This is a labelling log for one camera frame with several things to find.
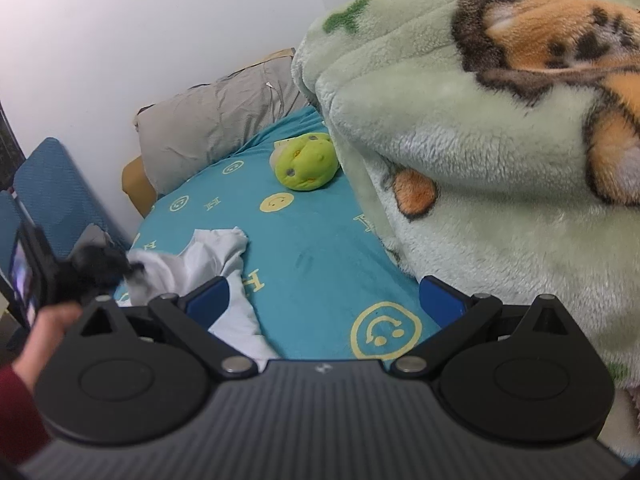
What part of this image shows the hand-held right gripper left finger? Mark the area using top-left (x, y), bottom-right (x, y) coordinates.
top-left (80, 276), bottom-right (258, 378)

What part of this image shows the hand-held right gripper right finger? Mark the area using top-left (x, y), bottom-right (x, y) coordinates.
top-left (390, 275), bottom-right (571, 377)

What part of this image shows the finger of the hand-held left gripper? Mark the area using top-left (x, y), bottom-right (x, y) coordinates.
top-left (52, 244), bottom-right (147, 307)

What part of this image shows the white shirt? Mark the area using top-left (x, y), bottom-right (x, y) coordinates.
top-left (115, 227), bottom-right (281, 361)

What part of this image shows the person's left forearm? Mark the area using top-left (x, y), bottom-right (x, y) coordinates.
top-left (0, 362), bottom-right (52, 466)

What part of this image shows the person's left hand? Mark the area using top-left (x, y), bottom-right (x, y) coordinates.
top-left (12, 304), bottom-right (87, 397)

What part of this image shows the grey cloth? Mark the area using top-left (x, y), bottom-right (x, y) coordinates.
top-left (75, 224), bottom-right (115, 257)

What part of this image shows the blue covered chair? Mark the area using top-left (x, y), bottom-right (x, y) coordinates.
top-left (14, 137), bottom-right (132, 263)
top-left (0, 191), bottom-right (25, 306)

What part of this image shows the bed with teal printed sheet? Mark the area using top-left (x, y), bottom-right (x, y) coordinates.
top-left (122, 105), bottom-right (443, 361)

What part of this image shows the green printed fleece blanket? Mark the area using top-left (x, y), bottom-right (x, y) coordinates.
top-left (291, 0), bottom-right (640, 391)

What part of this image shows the dark window grille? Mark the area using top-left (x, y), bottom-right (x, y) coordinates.
top-left (0, 110), bottom-right (27, 192)

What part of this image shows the green plush toy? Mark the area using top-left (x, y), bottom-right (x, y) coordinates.
top-left (270, 132), bottom-right (342, 192)

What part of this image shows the grey pillow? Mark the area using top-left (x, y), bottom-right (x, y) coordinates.
top-left (134, 55), bottom-right (311, 197)

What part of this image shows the pink fleece blanket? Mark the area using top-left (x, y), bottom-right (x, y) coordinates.
top-left (597, 385), bottom-right (640, 461)

